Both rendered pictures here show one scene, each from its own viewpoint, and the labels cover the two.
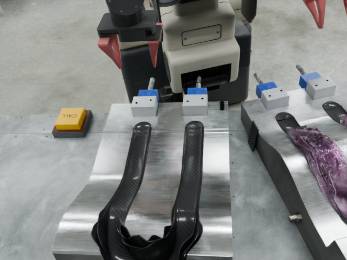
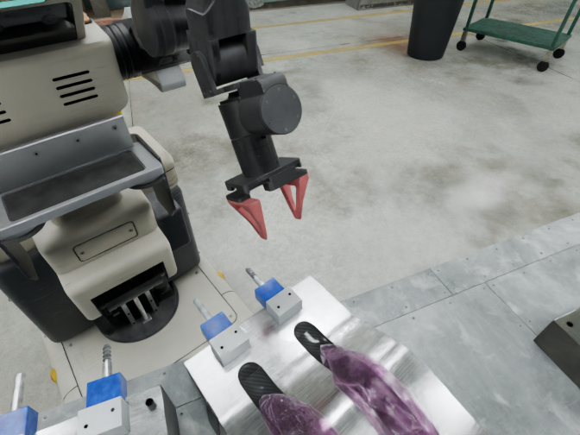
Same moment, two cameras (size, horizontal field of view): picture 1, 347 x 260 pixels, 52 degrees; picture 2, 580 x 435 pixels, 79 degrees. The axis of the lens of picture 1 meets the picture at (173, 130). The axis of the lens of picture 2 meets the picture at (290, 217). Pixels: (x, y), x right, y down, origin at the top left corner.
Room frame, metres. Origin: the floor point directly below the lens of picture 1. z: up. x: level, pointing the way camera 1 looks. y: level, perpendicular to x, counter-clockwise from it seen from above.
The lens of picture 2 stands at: (0.32, -0.17, 1.39)
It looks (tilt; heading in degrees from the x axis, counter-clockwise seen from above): 44 degrees down; 326
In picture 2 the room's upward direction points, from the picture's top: straight up
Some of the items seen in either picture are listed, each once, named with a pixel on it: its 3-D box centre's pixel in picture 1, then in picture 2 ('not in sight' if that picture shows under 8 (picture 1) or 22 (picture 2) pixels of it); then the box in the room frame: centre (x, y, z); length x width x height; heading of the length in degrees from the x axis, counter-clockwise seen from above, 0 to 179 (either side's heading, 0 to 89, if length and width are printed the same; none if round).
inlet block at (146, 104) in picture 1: (148, 96); (14, 423); (0.64, 0.04, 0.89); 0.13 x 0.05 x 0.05; 169
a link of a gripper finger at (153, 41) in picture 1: (144, 45); not in sight; (0.59, 0.03, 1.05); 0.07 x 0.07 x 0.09; 79
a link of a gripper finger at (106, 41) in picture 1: (122, 46); not in sight; (0.60, 0.07, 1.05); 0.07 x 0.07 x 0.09; 79
